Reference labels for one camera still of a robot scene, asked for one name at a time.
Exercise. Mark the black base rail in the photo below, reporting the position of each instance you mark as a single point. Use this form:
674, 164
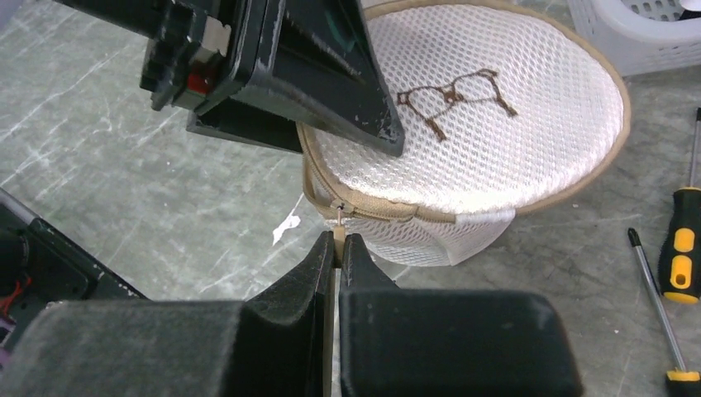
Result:
40, 267

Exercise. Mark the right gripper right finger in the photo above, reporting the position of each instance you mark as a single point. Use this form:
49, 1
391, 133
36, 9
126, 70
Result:
447, 342

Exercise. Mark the long yellow black screwdriver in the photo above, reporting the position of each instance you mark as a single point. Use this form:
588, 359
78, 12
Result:
680, 381

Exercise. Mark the white mesh laundry bag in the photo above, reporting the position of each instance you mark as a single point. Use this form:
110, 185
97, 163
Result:
505, 111

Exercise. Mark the white plastic basket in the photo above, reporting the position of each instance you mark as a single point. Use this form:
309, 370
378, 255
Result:
640, 37

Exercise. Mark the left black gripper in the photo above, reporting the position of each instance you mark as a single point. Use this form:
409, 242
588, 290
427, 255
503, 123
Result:
306, 61

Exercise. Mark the black yellow short screwdriver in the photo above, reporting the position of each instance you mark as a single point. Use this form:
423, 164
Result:
678, 267

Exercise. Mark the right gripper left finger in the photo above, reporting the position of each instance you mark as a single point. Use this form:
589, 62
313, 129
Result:
275, 344

